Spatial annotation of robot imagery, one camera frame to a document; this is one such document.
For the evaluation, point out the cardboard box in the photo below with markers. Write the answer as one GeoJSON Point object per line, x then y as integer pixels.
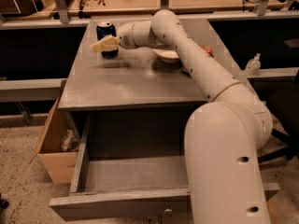
{"type": "Point", "coordinates": [59, 164]}

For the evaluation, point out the clear sanitizer bottle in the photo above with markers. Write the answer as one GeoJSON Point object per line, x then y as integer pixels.
{"type": "Point", "coordinates": [253, 65]}

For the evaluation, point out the crumpled wrapper in box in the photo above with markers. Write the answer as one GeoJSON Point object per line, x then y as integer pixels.
{"type": "Point", "coordinates": [69, 142]}

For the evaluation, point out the blue pepsi can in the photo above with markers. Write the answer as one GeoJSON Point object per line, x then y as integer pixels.
{"type": "Point", "coordinates": [103, 29]}

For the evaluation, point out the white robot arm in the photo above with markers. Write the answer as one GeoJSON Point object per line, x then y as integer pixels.
{"type": "Point", "coordinates": [222, 137]}

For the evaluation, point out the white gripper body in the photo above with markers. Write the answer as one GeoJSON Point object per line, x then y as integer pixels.
{"type": "Point", "coordinates": [125, 36]}

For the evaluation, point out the white paper bowl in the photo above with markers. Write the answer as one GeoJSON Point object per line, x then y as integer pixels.
{"type": "Point", "coordinates": [166, 55]}

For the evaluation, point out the metal drawer knob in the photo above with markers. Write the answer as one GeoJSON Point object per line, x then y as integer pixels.
{"type": "Point", "coordinates": [168, 210]}

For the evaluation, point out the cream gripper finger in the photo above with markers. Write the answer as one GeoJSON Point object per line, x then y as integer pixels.
{"type": "Point", "coordinates": [106, 44]}

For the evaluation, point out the grey cabinet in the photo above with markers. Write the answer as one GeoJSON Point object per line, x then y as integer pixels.
{"type": "Point", "coordinates": [136, 79]}

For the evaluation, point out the orange soda can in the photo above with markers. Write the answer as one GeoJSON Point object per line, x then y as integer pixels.
{"type": "Point", "coordinates": [208, 50]}

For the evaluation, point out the open grey top drawer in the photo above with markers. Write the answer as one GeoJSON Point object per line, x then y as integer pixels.
{"type": "Point", "coordinates": [129, 164]}

